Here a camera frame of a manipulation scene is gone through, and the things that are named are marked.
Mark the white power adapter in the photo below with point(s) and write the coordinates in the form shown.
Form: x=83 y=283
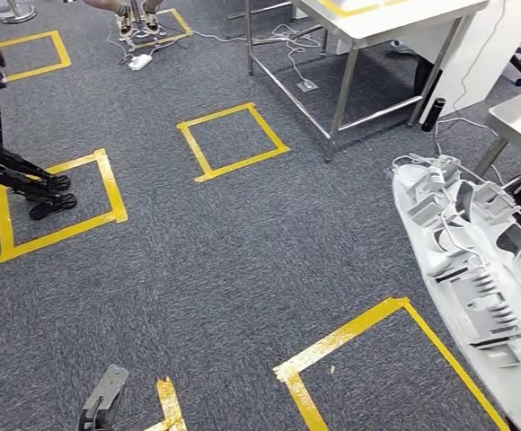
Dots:
x=140 y=62

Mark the chrome stanchion base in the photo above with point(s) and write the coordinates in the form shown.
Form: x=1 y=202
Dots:
x=17 y=13

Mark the white office desk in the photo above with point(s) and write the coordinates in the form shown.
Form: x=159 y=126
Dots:
x=480 y=59

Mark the person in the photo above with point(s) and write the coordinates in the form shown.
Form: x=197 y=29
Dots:
x=125 y=21

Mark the stainless steel table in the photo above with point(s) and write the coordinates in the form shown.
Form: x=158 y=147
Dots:
x=377 y=21

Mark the black bottle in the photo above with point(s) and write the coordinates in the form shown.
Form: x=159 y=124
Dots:
x=433 y=114

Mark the grey plastic wheel hubcap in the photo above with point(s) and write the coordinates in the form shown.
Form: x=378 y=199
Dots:
x=426 y=250

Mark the metal floor socket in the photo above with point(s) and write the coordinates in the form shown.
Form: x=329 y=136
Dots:
x=307 y=85

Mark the dark left robot hand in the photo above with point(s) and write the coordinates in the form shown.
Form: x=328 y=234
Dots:
x=103 y=398

